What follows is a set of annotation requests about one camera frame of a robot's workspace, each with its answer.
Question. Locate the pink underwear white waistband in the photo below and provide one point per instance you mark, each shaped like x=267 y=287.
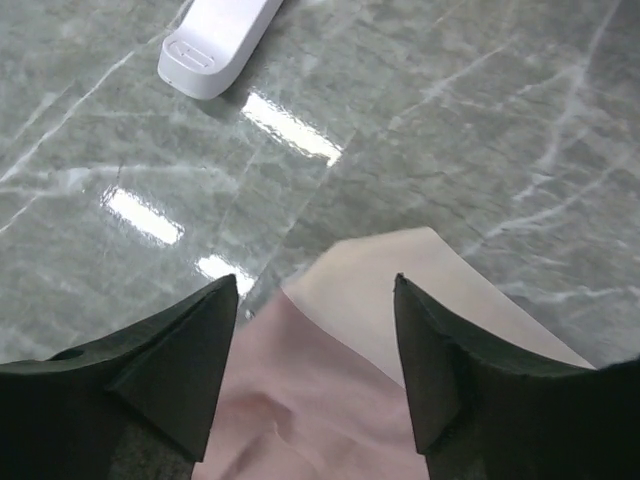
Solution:
x=313 y=387

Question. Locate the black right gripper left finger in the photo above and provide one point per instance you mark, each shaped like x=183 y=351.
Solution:
x=136 y=404

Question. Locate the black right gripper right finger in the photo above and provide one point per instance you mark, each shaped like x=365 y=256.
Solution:
x=484 y=408

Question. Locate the white rack foot left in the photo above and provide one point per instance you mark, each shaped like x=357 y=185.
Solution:
x=210 y=48

